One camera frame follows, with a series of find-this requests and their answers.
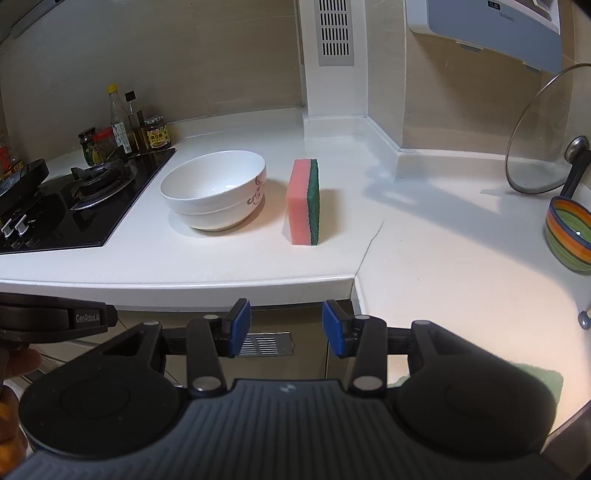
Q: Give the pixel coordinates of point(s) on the dark bottle black cap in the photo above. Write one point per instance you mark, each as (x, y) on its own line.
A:
(136, 124)

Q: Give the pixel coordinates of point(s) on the black glass gas stove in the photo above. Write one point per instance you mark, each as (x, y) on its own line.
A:
(92, 226)

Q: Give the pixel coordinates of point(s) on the glass pot lid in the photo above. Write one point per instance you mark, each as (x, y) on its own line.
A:
(531, 161)

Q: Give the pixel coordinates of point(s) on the black pan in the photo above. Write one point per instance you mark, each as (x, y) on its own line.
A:
(23, 177)

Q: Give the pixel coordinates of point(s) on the white and blue wall appliance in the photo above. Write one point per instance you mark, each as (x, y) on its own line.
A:
(485, 27)

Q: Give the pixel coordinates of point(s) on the clear bottle yellow cap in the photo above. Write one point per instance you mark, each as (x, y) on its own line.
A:
(119, 129)

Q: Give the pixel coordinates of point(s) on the pink and green sponge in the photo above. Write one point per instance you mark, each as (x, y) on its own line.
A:
(300, 203)

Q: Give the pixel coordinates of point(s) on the stove burner grate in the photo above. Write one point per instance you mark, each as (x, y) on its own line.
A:
(99, 182)

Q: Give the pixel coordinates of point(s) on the white bowl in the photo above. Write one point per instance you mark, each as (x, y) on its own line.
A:
(207, 184)

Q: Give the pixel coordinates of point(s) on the small metal object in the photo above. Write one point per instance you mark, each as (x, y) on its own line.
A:
(584, 319)

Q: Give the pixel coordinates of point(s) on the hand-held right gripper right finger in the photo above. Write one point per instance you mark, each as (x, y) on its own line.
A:
(333, 328)

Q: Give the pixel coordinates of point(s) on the grey vent grille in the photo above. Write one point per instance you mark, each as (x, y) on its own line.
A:
(336, 37)

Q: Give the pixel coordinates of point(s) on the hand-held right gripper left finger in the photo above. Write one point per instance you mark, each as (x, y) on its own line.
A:
(240, 328)

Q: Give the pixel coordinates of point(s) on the person's left hand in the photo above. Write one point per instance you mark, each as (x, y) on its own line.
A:
(18, 362)

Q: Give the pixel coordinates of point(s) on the yellow label jar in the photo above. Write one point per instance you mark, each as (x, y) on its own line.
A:
(158, 136)

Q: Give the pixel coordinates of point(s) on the striped bowl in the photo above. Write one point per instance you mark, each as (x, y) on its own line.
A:
(565, 249)

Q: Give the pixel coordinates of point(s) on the red lid jar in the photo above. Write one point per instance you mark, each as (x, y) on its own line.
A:
(105, 145)

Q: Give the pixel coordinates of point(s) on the small dark jar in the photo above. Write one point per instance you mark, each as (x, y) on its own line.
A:
(86, 145)

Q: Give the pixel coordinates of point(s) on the green cloth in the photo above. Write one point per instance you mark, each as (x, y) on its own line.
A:
(547, 383)

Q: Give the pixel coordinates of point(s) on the metal cabinet vent grille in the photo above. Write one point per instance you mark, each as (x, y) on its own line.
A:
(272, 345)

